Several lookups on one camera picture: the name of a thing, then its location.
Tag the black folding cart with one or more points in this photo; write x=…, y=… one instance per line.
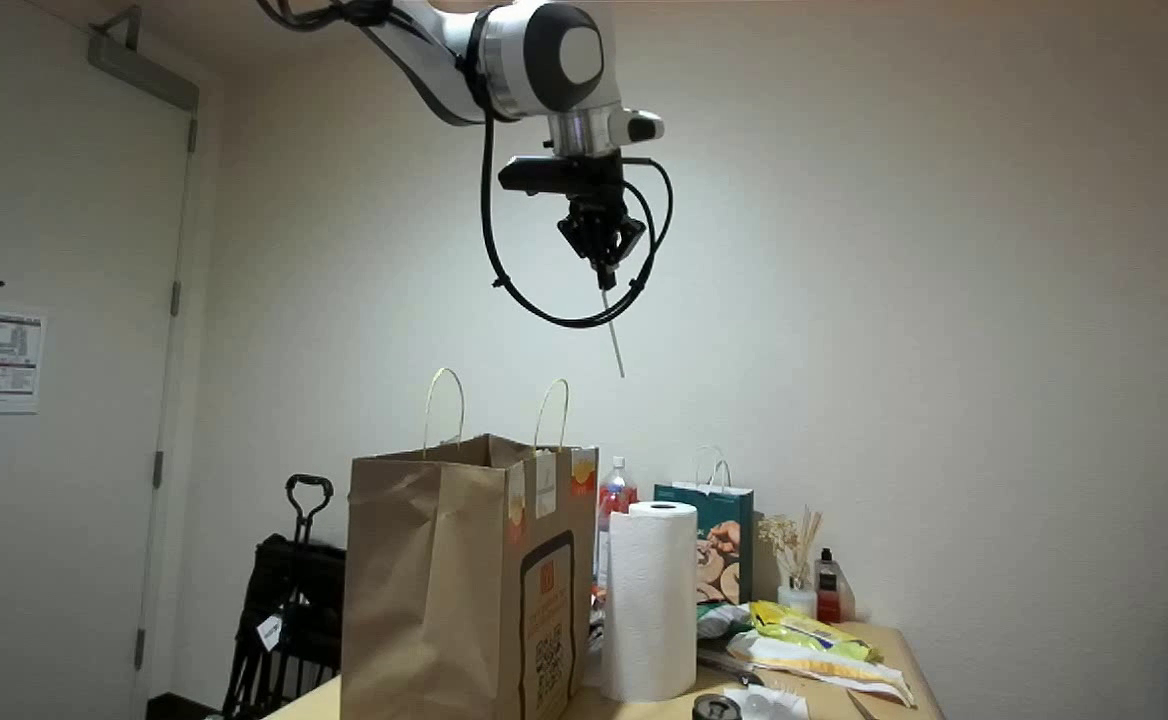
x=293, y=604

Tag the red cap water bottle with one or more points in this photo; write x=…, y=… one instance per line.
x=614, y=499

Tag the white paper towel roll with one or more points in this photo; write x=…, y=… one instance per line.
x=653, y=600

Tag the yellow snack packet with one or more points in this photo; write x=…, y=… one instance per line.
x=778, y=620

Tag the brown paper delivery bag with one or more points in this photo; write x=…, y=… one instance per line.
x=471, y=580

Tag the dark sauce bottle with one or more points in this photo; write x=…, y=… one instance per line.
x=825, y=589

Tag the jar of wooden sticks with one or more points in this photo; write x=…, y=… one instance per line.
x=793, y=547

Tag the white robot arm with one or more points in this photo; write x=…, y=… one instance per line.
x=514, y=60

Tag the teal gift bag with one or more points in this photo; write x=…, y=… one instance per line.
x=727, y=531

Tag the door closer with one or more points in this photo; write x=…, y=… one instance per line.
x=112, y=47

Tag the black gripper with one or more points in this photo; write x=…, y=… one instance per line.
x=597, y=218

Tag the white door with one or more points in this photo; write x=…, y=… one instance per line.
x=90, y=236

